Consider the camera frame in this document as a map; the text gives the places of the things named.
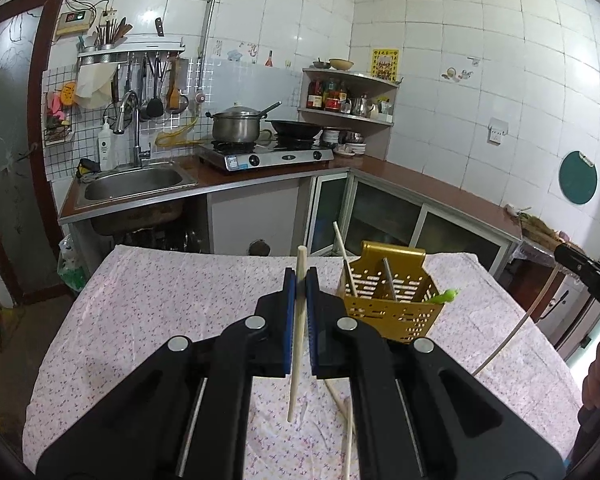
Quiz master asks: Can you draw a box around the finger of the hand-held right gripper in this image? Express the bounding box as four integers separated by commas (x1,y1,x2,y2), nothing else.
553,242,600,318

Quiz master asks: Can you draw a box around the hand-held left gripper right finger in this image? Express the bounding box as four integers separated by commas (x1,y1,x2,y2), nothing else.
304,267,566,480

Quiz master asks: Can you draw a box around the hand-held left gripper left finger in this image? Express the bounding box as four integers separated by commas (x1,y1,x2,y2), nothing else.
35,266,298,480

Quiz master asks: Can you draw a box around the yellow perforated utensil holder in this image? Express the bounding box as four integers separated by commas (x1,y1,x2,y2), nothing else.
336,240,440,345

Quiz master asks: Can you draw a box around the metal spoon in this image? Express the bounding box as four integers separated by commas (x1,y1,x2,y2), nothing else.
382,258,398,302

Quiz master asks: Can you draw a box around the green-handled utensil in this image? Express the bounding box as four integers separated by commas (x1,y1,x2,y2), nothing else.
430,287,461,306

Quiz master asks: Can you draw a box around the green round board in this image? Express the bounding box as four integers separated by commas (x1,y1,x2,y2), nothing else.
558,150,598,206

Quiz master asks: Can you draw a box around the steel gas stove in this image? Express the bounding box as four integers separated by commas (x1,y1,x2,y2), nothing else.
196,137,335,171

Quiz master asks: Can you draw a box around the brown kitchen counter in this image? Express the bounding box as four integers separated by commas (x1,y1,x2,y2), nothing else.
59,152,523,241

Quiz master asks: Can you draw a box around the stack of white dishes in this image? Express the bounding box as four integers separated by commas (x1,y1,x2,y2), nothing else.
322,129,367,156

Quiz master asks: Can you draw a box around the black wok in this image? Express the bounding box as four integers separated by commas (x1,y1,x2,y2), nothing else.
270,119,323,141

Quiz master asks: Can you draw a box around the steel pot with lid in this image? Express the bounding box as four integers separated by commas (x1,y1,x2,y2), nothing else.
205,101,283,143

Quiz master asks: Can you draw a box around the steel sink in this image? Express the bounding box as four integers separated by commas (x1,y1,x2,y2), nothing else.
75,164,198,210

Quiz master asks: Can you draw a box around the green plastic bag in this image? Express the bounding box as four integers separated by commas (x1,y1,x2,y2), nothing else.
57,235,88,293

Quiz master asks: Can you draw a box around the steel faucet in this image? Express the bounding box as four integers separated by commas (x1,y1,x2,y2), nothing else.
112,90,151,168

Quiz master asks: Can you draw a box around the wooden hanging spatula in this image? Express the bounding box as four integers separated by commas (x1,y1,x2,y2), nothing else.
165,57,190,115

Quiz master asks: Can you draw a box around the black hanging spatula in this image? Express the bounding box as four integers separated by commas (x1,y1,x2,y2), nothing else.
139,55,166,121

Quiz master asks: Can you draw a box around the white soap bottle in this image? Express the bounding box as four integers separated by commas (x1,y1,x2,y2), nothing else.
97,116,117,172

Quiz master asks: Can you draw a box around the white hanging cloth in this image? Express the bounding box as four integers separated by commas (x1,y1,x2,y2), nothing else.
75,62,118,110

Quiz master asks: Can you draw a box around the brown-framed glass door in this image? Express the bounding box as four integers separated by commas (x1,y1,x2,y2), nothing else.
0,0,71,306

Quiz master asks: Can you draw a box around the utensil cup with chopsticks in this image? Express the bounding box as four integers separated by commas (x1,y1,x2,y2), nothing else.
94,16,133,51

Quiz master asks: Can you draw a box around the beige electric box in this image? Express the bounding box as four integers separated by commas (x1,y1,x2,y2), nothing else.
55,9,95,37

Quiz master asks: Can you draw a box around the white wall socket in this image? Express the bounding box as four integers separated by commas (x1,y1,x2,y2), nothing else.
487,117,509,145

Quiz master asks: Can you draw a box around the corner wall shelf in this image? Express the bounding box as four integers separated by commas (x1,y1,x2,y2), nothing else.
298,66,400,127

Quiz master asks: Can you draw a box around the yellow hose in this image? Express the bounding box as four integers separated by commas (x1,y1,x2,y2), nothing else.
155,112,201,148

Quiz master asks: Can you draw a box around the yellow wall poster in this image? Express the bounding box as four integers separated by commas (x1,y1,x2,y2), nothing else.
371,48,400,83

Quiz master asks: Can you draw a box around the wire wall basket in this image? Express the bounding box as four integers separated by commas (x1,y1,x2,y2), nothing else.
42,90,75,143

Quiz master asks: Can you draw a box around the metal wall rack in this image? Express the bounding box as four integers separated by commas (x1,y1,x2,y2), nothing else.
76,35,186,66

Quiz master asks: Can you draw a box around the grey wall pipe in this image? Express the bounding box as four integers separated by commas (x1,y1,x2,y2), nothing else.
196,0,226,56

